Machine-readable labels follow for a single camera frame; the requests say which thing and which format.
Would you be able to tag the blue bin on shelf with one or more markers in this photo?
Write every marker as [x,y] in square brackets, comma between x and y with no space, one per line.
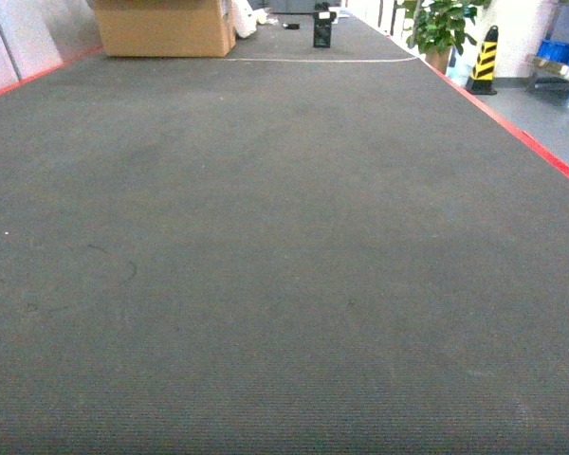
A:
[554,51]

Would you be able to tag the small black box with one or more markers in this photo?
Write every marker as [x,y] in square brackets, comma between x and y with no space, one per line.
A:
[322,29]

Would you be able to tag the yellow black traffic cone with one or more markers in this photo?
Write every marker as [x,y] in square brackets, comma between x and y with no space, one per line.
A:
[480,79]

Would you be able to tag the large cardboard box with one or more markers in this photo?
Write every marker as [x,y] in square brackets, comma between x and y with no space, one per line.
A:
[165,28]

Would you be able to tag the green potted plant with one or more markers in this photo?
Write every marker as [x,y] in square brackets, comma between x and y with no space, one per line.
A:
[439,27]

